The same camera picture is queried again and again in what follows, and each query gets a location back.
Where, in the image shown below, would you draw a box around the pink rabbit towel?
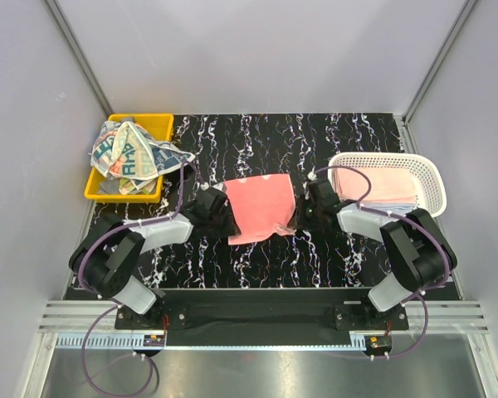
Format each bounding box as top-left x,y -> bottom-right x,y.
225,174 -> 295,245

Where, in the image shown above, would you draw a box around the pink hedgehog towel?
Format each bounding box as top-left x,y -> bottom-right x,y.
334,167 -> 417,204

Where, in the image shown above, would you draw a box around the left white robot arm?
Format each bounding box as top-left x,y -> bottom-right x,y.
69,182 -> 240,328

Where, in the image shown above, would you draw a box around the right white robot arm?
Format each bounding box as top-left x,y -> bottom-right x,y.
290,179 -> 457,329

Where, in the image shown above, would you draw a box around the yellow plastic bin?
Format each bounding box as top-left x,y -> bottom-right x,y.
84,114 -> 174,204

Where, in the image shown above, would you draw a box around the blue patterned towel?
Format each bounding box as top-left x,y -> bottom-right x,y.
90,117 -> 196,195

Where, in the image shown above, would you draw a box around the white perforated plastic basket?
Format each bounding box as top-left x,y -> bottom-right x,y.
328,152 -> 447,218

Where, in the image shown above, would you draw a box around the left controller board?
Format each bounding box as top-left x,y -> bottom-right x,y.
143,334 -> 166,347

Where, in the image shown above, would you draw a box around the controller board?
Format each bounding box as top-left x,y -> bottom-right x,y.
143,334 -> 166,347
366,335 -> 393,351

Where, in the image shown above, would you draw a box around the right controller board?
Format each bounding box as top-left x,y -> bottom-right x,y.
366,335 -> 393,351

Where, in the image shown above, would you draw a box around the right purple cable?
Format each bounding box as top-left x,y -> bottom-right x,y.
309,165 -> 449,360

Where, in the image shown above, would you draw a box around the purple cable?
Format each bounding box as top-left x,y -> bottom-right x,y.
76,160 -> 211,394
309,165 -> 449,360

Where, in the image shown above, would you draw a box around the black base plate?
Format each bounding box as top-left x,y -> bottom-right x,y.
115,288 -> 409,351

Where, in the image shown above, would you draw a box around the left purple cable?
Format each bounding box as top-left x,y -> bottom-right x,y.
76,160 -> 211,394

